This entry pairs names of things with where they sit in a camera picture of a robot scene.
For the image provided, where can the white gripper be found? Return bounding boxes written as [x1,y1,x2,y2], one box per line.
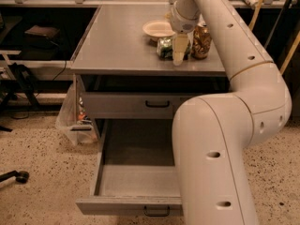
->
[170,1,200,66]

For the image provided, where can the black stand legs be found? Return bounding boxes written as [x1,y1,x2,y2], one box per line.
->
[0,63,41,133]

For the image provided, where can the black chair caster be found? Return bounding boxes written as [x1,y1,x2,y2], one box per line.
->
[0,171,29,184]

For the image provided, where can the open grey middle drawer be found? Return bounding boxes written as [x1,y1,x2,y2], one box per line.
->
[76,119,182,218]

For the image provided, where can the white paper bowl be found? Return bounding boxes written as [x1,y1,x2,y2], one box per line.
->
[142,20,174,41]

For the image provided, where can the grey drawer cabinet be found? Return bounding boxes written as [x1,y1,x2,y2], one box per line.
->
[72,4,229,136]

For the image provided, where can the wooden stick frame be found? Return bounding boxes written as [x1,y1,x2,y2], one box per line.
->
[248,0,300,75]

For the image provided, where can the brown soda can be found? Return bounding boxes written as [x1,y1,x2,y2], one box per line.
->
[191,22,212,59]

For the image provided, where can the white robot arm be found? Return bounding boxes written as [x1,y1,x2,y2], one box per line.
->
[171,0,292,225]

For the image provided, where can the closed grey top drawer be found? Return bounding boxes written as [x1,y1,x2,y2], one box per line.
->
[82,92,196,119]

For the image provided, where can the clear plastic bag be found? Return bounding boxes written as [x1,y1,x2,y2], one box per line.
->
[55,84,97,145]

